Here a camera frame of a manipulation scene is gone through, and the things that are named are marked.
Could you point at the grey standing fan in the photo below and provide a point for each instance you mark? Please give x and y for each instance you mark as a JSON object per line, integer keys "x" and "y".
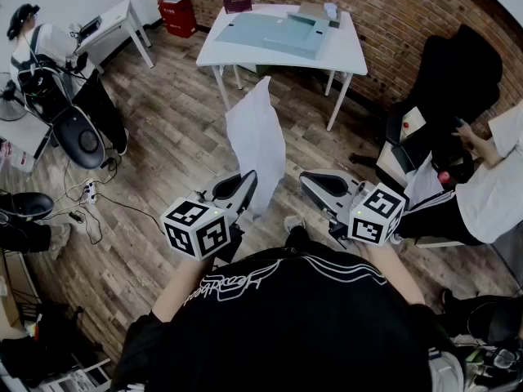
{"x": 10, "y": 104}

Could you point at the white side desk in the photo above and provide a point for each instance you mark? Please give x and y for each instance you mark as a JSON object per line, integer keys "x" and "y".
{"x": 116, "y": 19}

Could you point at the person's left forearm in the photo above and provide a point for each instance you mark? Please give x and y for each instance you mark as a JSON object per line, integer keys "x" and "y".
{"x": 180, "y": 288}

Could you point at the white power strip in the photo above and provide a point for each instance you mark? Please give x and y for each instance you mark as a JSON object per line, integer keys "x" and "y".
{"x": 90, "y": 192}

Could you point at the person's right forearm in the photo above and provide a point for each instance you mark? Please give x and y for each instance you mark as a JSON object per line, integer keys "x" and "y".
{"x": 392, "y": 272}

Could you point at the beige box with red button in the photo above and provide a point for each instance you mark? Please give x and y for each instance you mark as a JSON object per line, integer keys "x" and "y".
{"x": 413, "y": 123}

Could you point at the black office chair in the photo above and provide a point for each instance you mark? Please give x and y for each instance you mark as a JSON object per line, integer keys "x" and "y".
{"x": 457, "y": 76}

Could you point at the brown cardboard box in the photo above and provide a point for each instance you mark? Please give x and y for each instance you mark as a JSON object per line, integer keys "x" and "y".
{"x": 310, "y": 11}

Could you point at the black oval chair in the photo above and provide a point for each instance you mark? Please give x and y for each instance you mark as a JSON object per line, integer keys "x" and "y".
{"x": 79, "y": 139}

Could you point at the white handheld fan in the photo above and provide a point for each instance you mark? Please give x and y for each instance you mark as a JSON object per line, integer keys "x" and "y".
{"x": 331, "y": 10}

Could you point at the person's grey shoe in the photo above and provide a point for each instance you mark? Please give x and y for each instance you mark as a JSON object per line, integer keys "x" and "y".
{"x": 293, "y": 223}

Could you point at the person's black t-shirt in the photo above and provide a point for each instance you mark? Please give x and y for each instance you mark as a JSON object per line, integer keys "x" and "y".
{"x": 286, "y": 329}

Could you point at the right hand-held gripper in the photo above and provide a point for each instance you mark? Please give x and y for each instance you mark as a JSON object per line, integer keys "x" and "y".
{"x": 376, "y": 219}

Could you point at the white table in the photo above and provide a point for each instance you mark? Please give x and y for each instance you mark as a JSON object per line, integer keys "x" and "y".
{"x": 343, "y": 55}

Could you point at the white plastic bag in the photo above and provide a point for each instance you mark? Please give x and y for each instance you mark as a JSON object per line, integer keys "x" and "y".
{"x": 255, "y": 137}

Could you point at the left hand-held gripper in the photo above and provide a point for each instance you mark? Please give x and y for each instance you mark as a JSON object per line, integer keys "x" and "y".
{"x": 196, "y": 235}

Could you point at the black bag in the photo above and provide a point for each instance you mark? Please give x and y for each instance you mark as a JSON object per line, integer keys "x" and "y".
{"x": 41, "y": 349}

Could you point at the dark flat case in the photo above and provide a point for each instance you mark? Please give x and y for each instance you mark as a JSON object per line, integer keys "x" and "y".
{"x": 412, "y": 153}

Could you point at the red ball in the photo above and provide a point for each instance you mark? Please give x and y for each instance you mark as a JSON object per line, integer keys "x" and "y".
{"x": 444, "y": 176}

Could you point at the black device on desk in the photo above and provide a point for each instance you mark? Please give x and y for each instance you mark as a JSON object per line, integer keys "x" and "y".
{"x": 90, "y": 27}

